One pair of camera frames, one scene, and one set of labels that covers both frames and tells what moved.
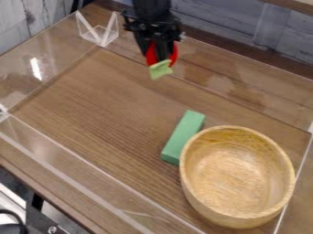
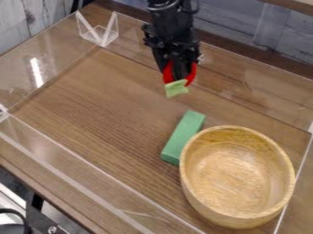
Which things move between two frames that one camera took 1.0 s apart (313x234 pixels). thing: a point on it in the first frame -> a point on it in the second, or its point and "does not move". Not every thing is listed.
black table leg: (36, 202) does not move
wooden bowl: (235, 176) does not move
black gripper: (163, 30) -> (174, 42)
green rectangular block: (190, 125) does not move
